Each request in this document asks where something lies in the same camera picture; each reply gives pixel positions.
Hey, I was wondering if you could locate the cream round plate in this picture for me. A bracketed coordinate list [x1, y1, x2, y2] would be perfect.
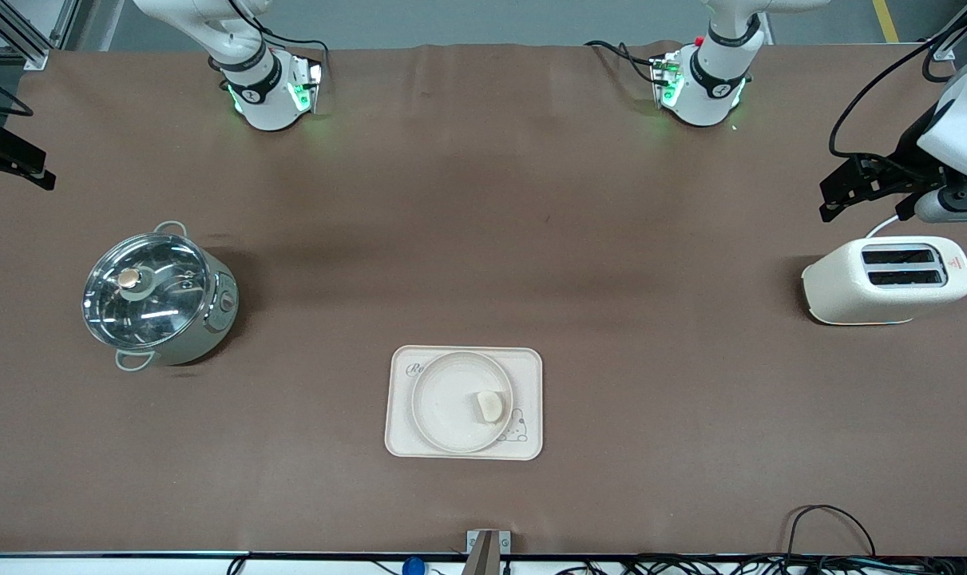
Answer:
[411, 351, 514, 454]

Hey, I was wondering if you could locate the black right arm base cable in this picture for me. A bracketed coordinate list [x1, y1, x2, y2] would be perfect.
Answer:
[260, 24, 330, 61]

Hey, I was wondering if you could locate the cream two-slot toaster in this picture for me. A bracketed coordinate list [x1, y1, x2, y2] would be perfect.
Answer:
[801, 236, 967, 326]

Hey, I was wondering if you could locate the black looped cable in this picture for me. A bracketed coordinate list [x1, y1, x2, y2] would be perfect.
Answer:
[787, 504, 878, 560]

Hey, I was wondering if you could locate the aluminium frame profile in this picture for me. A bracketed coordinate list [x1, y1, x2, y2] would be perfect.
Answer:
[0, 0, 81, 71]
[930, 0, 967, 62]

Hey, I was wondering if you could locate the silver electric cooking pot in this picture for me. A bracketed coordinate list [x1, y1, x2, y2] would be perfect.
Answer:
[84, 221, 240, 372]

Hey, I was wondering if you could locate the cream rabbit print tray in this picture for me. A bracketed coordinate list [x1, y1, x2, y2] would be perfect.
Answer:
[384, 345, 545, 462]

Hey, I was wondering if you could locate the brown table mat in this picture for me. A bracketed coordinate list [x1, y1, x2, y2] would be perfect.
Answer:
[0, 42, 967, 557]

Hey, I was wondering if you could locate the black left arm base cable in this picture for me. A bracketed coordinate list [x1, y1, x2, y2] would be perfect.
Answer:
[585, 40, 661, 85]

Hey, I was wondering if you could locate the black arm base cable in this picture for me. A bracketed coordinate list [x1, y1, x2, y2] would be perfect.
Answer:
[260, 24, 330, 61]
[585, 40, 661, 85]

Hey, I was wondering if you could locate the glass pot lid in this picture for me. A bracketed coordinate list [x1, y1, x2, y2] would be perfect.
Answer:
[82, 232, 212, 350]

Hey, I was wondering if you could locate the grey metal camera bracket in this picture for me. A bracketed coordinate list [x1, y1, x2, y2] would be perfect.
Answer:
[466, 529, 510, 575]

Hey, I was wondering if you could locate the black cable bundle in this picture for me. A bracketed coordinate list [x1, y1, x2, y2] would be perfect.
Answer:
[555, 554, 967, 575]

